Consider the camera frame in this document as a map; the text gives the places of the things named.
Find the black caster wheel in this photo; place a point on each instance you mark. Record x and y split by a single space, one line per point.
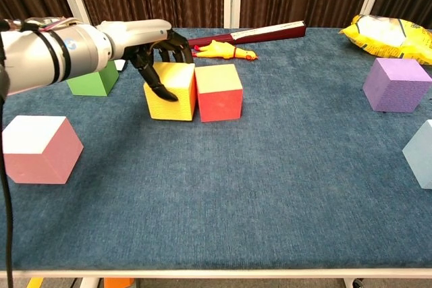
358 283

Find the purple cube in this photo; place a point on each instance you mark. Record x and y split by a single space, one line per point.
395 92

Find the dark red folded fan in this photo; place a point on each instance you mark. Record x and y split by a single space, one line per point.
270 33

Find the yellow block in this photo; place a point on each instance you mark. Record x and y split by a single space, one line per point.
172 107

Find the yellow rubber chicken toy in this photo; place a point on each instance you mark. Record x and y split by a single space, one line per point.
216 51

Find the orange plastic object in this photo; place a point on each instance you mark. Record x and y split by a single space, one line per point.
118 283

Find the yellow snack bag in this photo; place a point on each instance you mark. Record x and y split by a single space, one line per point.
381 45

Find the white table frame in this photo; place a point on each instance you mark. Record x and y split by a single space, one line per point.
216 274

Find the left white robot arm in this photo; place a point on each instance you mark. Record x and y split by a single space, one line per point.
40 55

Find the light blue cube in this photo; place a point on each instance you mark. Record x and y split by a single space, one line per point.
422 156

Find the red block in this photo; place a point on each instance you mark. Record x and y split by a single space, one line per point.
219 106

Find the white green snack package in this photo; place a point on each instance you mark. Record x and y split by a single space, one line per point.
119 64

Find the green block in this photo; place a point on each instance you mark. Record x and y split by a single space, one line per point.
91 84

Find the pink block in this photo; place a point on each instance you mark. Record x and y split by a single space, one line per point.
33 166

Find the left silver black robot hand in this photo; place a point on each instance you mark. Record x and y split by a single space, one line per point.
141 31

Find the blue felt table cloth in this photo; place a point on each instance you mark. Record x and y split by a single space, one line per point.
216 200

